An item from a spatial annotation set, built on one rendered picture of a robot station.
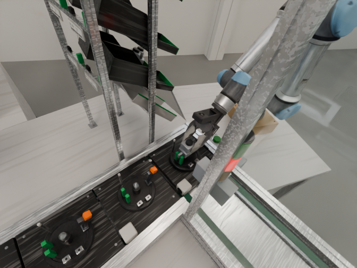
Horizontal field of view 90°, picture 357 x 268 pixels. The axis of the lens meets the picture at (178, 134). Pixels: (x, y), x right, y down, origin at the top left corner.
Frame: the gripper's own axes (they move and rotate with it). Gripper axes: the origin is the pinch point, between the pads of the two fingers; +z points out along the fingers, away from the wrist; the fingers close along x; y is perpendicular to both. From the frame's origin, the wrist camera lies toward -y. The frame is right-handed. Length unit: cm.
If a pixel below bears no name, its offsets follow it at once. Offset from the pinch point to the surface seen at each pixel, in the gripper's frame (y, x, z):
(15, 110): -21, 87, 49
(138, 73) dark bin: -21.2, 22.6, -12.0
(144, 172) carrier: -5.9, 5.4, 19.7
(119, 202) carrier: -16.0, 1.1, 29.4
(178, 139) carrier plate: 11.1, 9.9, 3.6
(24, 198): -28, 30, 56
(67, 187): -18, 25, 46
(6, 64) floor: 39, 322, 110
